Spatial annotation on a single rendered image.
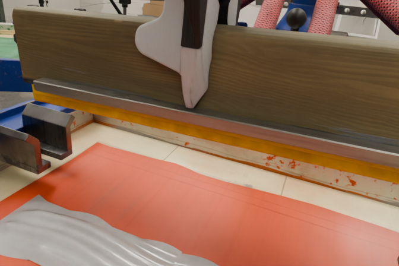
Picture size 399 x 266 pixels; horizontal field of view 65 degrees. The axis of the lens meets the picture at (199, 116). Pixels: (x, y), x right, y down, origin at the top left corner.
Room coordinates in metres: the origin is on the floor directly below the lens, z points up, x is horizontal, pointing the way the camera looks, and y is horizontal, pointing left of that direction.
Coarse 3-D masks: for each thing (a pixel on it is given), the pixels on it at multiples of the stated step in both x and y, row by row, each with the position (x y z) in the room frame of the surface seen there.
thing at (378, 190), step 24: (96, 120) 0.48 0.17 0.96; (120, 120) 0.47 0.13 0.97; (192, 144) 0.42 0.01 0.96; (216, 144) 0.41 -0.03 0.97; (0, 168) 0.32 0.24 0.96; (264, 168) 0.38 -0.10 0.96; (288, 168) 0.37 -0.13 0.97; (312, 168) 0.36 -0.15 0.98; (360, 192) 0.34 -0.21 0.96; (384, 192) 0.33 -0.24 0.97
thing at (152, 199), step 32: (96, 160) 0.37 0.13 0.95; (128, 160) 0.37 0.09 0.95; (160, 160) 0.38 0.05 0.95; (32, 192) 0.29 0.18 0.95; (64, 192) 0.29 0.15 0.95; (96, 192) 0.30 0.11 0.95; (128, 192) 0.30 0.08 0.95; (160, 192) 0.31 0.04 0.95; (192, 192) 0.32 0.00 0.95; (128, 224) 0.25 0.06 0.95; (160, 224) 0.26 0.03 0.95; (192, 224) 0.26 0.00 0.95; (0, 256) 0.20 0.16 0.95
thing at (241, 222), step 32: (224, 192) 0.32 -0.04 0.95; (256, 192) 0.33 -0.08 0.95; (224, 224) 0.27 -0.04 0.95; (256, 224) 0.27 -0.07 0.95; (288, 224) 0.27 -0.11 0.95; (320, 224) 0.28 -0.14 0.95; (352, 224) 0.28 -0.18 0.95; (224, 256) 0.22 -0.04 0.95; (256, 256) 0.23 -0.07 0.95; (288, 256) 0.23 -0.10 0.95; (320, 256) 0.23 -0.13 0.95; (352, 256) 0.24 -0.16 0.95; (384, 256) 0.24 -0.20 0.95
